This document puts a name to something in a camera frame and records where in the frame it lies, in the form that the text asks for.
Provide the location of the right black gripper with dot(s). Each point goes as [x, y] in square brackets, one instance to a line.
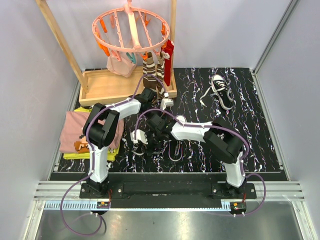
[151, 146]

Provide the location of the black sneaker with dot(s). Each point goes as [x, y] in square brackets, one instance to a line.
[178, 152]
[223, 91]

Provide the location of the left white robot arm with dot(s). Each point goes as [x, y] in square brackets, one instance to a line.
[101, 126]

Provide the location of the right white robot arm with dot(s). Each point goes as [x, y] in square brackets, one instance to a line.
[223, 140]

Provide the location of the brown striped sock left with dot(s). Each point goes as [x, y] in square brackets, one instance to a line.
[149, 70]

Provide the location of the brown striped sock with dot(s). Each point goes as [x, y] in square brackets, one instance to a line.
[149, 70]
[160, 73]

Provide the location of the pink cloth hanging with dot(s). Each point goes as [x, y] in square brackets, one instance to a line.
[124, 67]

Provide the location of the brown striped sock right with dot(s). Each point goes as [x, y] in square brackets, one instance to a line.
[160, 73]

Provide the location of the yellow folded t-shirt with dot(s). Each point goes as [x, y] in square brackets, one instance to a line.
[113, 148]

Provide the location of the red sock hanging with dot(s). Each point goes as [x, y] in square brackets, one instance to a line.
[168, 53]

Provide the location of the pink round clip hanger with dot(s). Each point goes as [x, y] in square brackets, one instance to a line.
[130, 30]

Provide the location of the pink folded t-shirt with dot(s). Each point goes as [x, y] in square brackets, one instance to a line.
[72, 139]

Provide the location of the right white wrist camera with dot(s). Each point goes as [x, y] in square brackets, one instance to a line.
[138, 136]

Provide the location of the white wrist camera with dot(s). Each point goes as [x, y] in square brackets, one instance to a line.
[138, 136]
[166, 102]

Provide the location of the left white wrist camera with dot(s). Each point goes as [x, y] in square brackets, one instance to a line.
[166, 102]

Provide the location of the wooden rack frame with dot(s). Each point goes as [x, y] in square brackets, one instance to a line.
[101, 85]

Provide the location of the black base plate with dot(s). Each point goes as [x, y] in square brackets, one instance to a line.
[125, 185]

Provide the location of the aluminium rail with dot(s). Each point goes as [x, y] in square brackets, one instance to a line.
[289, 191]

